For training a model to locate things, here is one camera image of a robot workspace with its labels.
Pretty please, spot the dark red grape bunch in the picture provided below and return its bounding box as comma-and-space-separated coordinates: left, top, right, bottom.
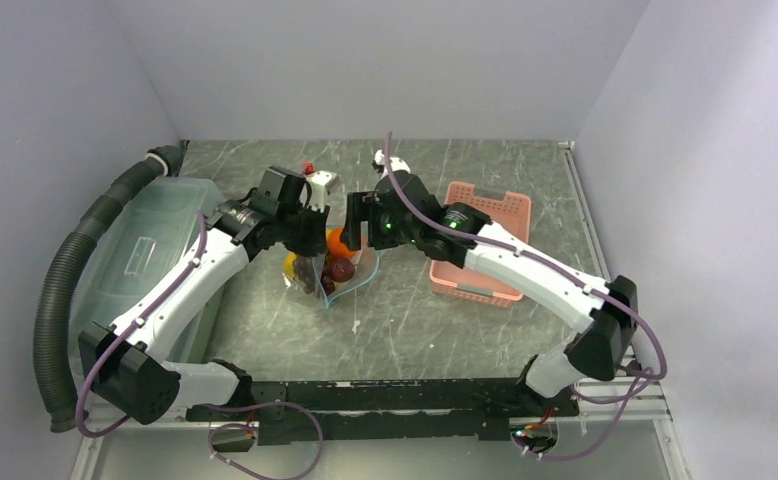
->
292, 255, 337, 295

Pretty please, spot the orange fruit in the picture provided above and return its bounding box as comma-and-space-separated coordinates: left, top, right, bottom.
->
326, 227, 358, 261

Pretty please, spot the clear zip top bag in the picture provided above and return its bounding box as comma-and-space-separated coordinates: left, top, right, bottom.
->
282, 226, 380, 307

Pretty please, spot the dark red date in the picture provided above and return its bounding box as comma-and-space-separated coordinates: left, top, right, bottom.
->
323, 258, 356, 283

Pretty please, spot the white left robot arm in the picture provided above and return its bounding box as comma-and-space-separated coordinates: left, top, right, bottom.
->
75, 166, 340, 437

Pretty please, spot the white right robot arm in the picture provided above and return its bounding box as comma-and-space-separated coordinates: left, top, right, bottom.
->
341, 171, 635, 415

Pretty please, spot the pink perforated plastic basket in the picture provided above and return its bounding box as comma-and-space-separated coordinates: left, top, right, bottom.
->
429, 181, 532, 308

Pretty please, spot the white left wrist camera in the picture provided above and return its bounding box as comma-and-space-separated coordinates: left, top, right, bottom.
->
301, 162, 342, 212

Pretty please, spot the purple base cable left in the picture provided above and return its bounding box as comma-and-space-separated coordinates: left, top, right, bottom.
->
190, 400, 327, 480

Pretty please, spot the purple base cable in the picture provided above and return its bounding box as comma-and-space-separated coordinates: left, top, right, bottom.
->
190, 400, 327, 480
514, 367, 659, 464

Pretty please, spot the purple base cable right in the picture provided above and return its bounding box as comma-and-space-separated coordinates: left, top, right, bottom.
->
514, 367, 659, 464

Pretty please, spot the black corrugated hose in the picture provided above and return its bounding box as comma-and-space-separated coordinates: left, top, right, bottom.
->
33, 140, 190, 434

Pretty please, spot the aluminium frame rail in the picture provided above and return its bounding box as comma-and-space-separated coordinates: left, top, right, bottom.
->
558, 141, 690, 479

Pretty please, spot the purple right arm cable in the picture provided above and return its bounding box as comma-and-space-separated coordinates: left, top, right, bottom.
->
383, 131, 669, 382

